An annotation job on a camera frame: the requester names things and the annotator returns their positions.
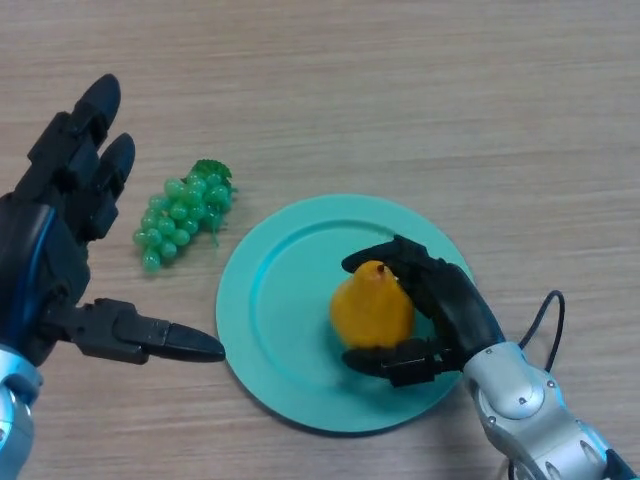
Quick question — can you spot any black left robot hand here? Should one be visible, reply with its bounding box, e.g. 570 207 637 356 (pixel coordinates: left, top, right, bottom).
0 73 227 369

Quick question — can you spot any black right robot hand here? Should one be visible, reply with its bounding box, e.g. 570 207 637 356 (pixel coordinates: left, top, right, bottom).
340 234 507 390

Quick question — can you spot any yellow pear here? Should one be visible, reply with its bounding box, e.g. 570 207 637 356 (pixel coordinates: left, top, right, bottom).
329 259 417 350

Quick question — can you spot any green round plate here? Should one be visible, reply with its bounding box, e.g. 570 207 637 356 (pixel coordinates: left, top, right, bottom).
215 193 477 434

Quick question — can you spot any green grape bunch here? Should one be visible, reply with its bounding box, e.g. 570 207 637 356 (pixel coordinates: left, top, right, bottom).
132 158 239 274

